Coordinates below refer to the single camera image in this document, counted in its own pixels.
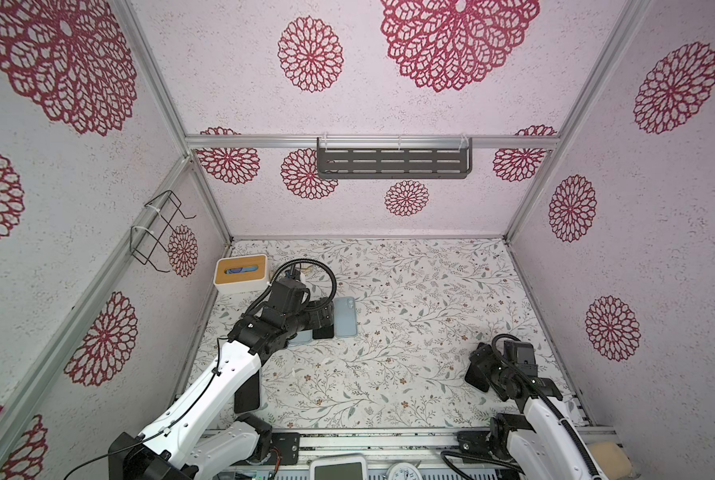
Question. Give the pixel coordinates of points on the grey wall shelf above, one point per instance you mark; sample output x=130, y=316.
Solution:
x=399, y=163

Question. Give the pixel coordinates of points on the black phone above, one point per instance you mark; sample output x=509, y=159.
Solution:
x=325, y=332
x=248, y=396

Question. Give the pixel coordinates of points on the white box with wooden top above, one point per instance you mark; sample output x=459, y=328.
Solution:
x=241, y=274

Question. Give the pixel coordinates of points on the white digital display device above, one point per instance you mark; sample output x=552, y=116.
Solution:
x=340, y=467

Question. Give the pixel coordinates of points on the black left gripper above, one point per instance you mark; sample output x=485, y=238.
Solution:
x=326, y=312

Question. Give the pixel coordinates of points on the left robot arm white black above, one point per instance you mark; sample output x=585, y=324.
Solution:
x=173, y=446

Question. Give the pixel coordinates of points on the beige sponge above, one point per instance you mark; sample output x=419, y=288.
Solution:
x=612, y=460

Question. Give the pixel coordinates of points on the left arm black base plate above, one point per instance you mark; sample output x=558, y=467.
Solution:
x=278, y=448

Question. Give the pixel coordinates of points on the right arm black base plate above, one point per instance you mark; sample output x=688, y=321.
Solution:
x=484, y=444

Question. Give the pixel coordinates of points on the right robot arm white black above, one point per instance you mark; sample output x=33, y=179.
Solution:
x=539, y=441

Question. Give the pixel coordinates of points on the round white dial timer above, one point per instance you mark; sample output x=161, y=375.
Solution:
x=404, y=471

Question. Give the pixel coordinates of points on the light blue phone case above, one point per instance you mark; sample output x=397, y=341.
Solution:
x=345, y=317
x=301, y=338

